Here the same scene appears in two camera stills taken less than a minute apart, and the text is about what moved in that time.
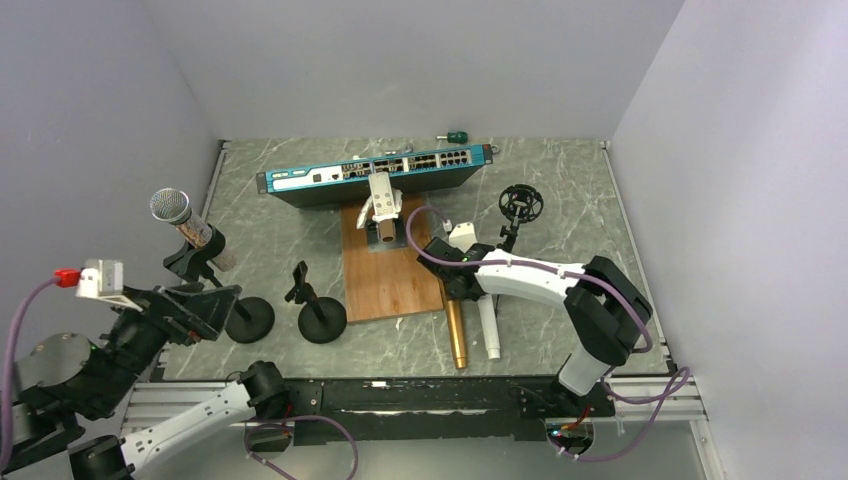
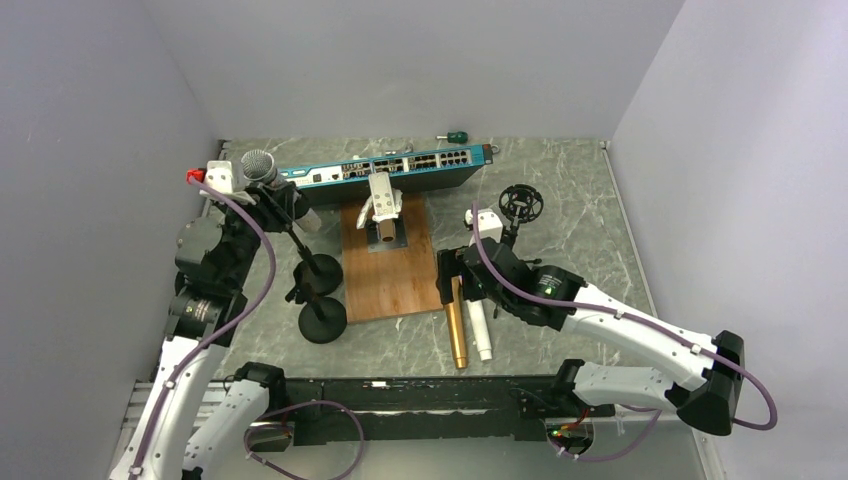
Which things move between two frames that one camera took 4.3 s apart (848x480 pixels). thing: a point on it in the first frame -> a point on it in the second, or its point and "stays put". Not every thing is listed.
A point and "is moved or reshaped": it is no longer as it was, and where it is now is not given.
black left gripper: (187, 313) -> (275, 204)
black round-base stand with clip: (321, 319) stays put
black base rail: (425, 411) stays put
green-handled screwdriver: (456, 137) stays put
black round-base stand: (250, 321) -> (320, 275)
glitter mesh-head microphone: (173, 206) -> (260, 165)
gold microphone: (457, 333) stays put
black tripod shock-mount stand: (519, 203) stays put
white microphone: (490, 326) is moved or reshaped
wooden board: (386, 284) stays put
